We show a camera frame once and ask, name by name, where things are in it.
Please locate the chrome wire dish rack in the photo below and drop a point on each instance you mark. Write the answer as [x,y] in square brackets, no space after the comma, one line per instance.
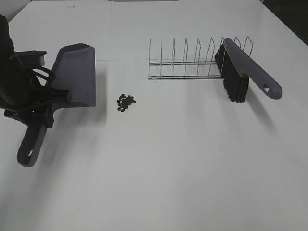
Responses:
[195,62]

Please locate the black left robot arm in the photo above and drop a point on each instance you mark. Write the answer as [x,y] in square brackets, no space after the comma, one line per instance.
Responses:
[8,57]

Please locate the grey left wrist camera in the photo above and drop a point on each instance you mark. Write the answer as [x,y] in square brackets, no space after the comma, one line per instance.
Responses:
[30,58]

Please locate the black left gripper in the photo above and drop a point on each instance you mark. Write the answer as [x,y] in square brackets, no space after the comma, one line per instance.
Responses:
[28,96]

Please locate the pile of dark coffee beans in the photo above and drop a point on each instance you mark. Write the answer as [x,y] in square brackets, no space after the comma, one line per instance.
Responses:
[124,102]

